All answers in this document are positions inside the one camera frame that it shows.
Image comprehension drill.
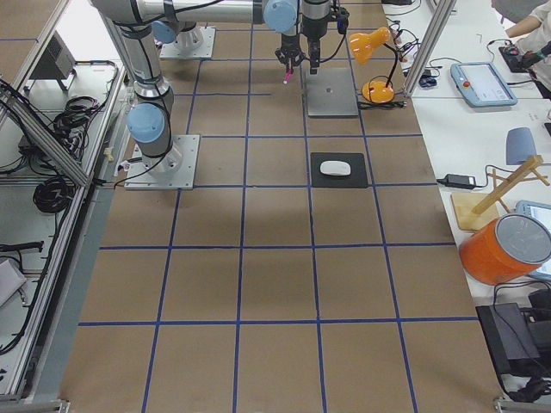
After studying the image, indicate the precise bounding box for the orange cylindrical container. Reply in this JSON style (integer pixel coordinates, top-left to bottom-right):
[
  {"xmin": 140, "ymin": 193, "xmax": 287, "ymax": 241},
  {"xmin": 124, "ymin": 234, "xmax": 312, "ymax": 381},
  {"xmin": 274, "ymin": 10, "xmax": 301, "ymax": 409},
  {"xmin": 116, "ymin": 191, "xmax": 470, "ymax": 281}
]
[{"xmin": 459, "ymin": 213, "xmax": 550, "ymax": 285}]

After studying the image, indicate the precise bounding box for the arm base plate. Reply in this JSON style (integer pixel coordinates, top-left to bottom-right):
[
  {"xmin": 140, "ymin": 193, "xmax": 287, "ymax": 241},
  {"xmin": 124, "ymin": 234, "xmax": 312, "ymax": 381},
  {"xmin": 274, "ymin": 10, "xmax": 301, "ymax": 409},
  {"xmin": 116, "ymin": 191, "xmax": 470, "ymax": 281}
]
[
  {"xmin": 123, "ymin": 134, "xmax": 201, "ymax": 190},
  {"xmin": 160, "ymin": 27, "xmax": 216, "ymax": 60}
]

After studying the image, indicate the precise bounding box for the white computer mouse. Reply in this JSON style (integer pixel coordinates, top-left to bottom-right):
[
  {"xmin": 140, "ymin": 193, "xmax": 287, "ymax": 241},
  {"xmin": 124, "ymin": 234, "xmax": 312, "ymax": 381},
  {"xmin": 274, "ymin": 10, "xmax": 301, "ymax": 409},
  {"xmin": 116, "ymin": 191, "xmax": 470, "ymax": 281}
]
[{"xmin": 319, "ymin": 160, "xmax": 351, "ymax": 176}]

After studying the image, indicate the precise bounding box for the blue teach pendant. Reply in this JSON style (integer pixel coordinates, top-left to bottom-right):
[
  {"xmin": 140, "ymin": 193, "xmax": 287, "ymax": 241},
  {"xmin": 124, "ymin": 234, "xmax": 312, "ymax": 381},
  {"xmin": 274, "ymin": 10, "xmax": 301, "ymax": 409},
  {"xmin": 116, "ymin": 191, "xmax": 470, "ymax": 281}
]
[{"xmin": 450, "ymin": 62, "xmax": 517, "ymax": 108}]

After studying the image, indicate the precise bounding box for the black lamp power cable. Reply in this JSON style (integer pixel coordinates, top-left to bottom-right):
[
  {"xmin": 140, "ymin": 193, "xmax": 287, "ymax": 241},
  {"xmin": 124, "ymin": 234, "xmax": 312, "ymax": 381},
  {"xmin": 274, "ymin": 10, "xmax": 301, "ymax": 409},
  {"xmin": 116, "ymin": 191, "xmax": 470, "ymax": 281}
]
[{"xmin": 357, "ymin": 99, "xmax": 410, "ymax": 110}]

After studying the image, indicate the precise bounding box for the pink marker pen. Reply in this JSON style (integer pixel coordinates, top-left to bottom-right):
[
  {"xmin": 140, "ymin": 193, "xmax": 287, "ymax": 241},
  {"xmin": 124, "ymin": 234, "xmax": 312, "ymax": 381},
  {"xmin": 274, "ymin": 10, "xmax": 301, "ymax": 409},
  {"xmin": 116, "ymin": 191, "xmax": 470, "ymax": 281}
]
[{"xmin": 282, "ymin": 60, "xmax": 294, "ymax": 84}]

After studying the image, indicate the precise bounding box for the wooden stand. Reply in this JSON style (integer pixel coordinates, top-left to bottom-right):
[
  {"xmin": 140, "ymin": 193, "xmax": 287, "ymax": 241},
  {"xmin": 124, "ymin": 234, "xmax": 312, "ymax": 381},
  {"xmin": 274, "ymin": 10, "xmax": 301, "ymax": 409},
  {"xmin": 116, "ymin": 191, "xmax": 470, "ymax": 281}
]
[{"xmin": 451, "ymin": 154, "xmax": 550, "ymax": 231}]

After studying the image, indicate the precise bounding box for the orange desk lamp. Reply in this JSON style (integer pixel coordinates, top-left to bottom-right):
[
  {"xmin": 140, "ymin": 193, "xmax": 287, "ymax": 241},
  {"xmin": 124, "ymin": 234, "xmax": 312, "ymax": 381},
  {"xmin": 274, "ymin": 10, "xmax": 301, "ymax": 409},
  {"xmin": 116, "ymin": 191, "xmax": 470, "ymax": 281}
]
[{"xmin": 348, "ymin": 27, "xmax": 398, "ymax": 108}]

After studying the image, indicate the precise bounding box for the black mousepad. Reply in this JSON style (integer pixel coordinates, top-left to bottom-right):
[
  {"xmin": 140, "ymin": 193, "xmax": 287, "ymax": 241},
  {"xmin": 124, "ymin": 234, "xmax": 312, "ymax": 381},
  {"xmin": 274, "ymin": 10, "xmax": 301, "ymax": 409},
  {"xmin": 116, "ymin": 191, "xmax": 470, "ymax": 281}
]
[{"xmin": 310, "ymin": 152, "xmax": 368, "ymax": 188}]

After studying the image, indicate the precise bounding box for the black power adapter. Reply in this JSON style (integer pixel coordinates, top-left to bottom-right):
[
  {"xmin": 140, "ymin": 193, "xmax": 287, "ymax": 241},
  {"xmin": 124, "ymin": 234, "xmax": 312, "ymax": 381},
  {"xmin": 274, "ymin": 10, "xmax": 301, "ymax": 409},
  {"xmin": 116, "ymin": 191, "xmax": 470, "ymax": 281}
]
[{"xmin": 436, "ymin": 174, "xmax": 482, "ymax": 190}]

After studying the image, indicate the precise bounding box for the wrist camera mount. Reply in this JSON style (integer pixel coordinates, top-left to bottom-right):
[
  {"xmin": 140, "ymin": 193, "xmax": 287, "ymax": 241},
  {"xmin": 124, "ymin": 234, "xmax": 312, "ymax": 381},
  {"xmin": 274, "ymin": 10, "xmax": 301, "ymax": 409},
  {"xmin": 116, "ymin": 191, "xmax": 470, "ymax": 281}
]
[{"xmin": 330, "ymin": 4, "xmax": 350, "ymax": 35}]

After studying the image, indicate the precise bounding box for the silver closed laptop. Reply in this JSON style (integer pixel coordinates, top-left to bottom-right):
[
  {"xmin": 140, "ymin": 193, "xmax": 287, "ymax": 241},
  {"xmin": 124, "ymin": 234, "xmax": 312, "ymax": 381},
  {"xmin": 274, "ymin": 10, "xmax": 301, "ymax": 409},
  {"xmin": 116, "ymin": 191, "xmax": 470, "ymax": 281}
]
[{"xmin": 306, "ymin": 68, "xmax": 358, "ymax": 119}]

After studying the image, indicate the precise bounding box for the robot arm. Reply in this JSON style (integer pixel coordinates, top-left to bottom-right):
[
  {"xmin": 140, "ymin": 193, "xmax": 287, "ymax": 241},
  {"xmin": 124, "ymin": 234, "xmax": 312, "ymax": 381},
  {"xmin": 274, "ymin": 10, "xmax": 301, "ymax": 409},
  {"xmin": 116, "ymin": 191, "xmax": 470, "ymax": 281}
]
[{"xmin": 92, "ymin": 1, "xmax": 348, "ymax": 102}]

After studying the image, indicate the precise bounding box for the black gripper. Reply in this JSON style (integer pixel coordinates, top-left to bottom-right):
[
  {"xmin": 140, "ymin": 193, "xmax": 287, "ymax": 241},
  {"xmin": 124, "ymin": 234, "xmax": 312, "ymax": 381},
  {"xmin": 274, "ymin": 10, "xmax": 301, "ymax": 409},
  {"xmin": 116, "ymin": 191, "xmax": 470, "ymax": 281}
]
[{"xmin": 275, "ymin": 31, "xmax": 307, "ymax": 67}]

